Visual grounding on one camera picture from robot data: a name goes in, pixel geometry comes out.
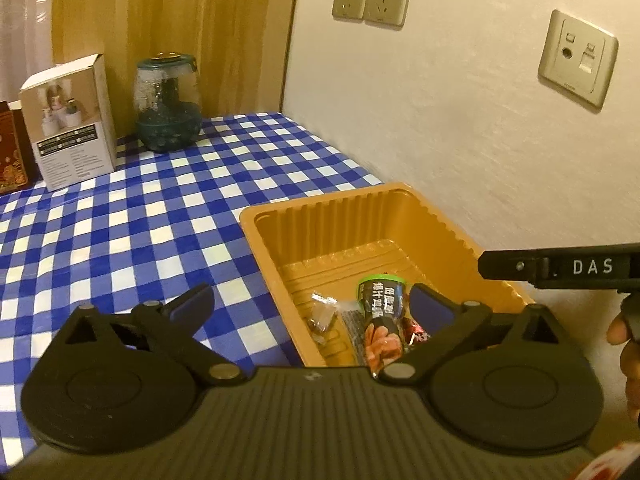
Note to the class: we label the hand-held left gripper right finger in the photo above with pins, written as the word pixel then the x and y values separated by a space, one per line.
pixel 430 310

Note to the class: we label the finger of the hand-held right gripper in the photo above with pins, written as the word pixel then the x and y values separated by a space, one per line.
pixel 505 265

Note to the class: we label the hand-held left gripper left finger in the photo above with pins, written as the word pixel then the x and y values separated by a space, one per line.
pixel 192 306

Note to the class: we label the large red snack packet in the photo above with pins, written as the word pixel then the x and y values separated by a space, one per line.
pixel 416 332

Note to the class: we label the black green snack packet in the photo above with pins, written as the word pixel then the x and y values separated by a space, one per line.
pixel 382 320

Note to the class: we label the clear packet of dark snack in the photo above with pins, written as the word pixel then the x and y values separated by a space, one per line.
pixel 352 332

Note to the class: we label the tan candy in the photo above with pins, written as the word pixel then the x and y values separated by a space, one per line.
pixel 322 312

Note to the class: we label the orange plastic tray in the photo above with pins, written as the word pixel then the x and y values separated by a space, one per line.
pixel 325 235

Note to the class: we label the person's right hand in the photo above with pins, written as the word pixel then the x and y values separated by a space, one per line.
pixel 632 375

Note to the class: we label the blue checked tablecloth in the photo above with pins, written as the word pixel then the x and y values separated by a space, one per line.
pixel 125 235

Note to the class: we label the red white cloth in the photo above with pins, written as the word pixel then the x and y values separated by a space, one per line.
pixel 600 462

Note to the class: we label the glass jar with green lid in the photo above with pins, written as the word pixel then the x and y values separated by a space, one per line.
pixel 167 110

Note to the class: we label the white cardboard box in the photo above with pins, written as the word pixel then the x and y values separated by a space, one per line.
pixel 70 125

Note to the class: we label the red patterned box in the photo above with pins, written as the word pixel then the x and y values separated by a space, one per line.
pixel 15 155

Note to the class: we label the yellow curtain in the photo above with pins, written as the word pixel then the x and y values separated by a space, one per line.
pixel 200 25

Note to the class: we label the white sheer curtain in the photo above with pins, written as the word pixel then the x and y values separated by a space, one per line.
pixel 25 20

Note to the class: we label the wall data outlet panel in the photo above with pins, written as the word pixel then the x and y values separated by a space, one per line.
pixel 577 57

